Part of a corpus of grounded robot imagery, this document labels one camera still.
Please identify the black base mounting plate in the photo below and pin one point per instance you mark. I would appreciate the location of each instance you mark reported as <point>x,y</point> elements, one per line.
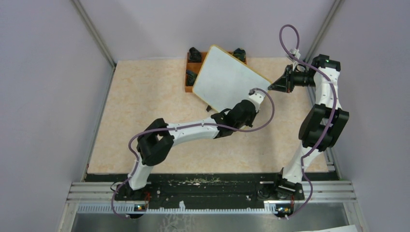
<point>196,203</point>

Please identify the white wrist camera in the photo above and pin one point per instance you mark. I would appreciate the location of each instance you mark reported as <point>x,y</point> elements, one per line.
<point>256,97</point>
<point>293,54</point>

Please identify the rolled dark tie front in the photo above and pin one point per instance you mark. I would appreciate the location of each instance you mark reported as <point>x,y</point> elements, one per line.
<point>190,78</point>

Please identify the rolled dark tie right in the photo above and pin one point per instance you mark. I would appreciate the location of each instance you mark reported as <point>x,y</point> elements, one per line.
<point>240,54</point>

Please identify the whiteboard with yellow frame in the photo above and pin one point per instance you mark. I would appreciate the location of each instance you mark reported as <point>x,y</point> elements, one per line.
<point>224,81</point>

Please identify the aluminium frame rail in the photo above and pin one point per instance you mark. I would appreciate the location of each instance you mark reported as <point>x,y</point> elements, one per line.
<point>316,192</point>

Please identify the rolled dark tie left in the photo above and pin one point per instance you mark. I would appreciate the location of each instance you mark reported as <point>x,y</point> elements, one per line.
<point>194,55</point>

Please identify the rolled dark tie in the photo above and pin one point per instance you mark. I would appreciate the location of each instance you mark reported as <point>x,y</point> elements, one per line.
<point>194,55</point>
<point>240,54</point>
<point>190,78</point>

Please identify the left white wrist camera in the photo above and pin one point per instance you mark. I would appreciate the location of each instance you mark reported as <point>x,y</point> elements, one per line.
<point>256,97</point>

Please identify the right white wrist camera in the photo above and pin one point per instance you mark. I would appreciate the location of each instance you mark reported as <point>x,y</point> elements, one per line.
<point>293,54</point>

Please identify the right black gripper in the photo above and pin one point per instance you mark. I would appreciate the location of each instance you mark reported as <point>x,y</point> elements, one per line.
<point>285,83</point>

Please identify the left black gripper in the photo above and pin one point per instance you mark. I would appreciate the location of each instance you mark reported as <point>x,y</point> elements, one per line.
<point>249,123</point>

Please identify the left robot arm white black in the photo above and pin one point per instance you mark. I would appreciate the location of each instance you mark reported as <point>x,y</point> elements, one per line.
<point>152,146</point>

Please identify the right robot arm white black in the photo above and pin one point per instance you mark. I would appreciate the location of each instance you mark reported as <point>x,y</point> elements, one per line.
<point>322,126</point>

